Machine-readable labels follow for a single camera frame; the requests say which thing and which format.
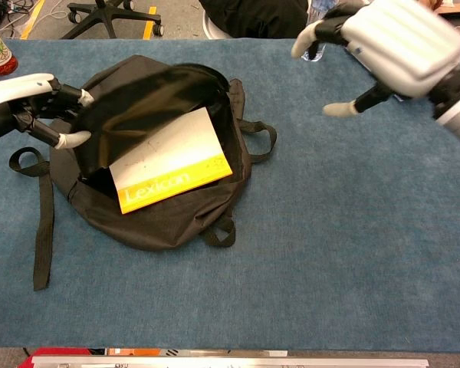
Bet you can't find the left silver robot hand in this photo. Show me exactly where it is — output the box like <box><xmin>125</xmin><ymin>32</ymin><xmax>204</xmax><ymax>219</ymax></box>
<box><xmin>0</xmin><ymin>72</ymin><xmax>97</xmax><ymax>150</ymax></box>

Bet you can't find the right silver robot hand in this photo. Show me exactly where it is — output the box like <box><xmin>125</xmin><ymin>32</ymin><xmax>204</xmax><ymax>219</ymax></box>
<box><xmin>291</xmin><ymin>0</ymin><xmax>460</xmax><ymax>118</ymax></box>

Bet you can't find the yellow and white Lexicon book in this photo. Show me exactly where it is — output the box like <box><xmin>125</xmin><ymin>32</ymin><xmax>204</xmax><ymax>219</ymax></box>
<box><xmin>109</xmin><ymin>107</ymin><xmax>234</xmax><ymax>215</ymax></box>

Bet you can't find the black fabric backpack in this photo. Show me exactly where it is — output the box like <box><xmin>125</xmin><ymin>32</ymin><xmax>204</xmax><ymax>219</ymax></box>
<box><xmin>8</xmin><ymin>54</ymin><xmax>278</xmax><ymax>291</ymax></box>

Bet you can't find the clear plastic water bottle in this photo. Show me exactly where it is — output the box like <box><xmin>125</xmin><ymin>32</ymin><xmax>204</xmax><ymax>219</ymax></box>
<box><xmin>301</xmin><ymin>0</ymin><xmax>333</xmax><ymax>62</ymax></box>

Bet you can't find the black office chair base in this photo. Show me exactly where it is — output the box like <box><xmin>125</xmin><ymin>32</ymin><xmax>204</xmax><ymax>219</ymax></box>
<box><xmin>61</xmin><ymin>0</ymin><xmax>165</xmax><ymax>40</ymax></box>

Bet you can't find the black garment on seat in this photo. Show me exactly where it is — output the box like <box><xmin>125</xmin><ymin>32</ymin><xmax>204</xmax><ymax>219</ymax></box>
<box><xmin>199</xmin><ymin>0</ymin><xmax>311</xmax><ymax>39</ymax></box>

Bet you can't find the white round seat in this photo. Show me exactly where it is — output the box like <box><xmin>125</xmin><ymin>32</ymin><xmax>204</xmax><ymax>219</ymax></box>
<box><xmin>202</xmin><ymin>9</ymin><xmax>233</xmax><ymax>40</ymax></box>

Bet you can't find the red object under table edge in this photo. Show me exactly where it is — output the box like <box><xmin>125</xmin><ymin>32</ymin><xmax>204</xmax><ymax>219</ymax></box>
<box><xmin>22</xmin><ymin>347</ymin><xmax>108</xmax><ymax>368</ymax></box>

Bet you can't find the tangle of floor cables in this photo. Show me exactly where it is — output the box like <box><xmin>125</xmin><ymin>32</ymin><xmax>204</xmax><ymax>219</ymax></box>
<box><xmin>0</xmin><ymin>0</ymin><xmax>72</xmax><ymax>39</ymax></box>

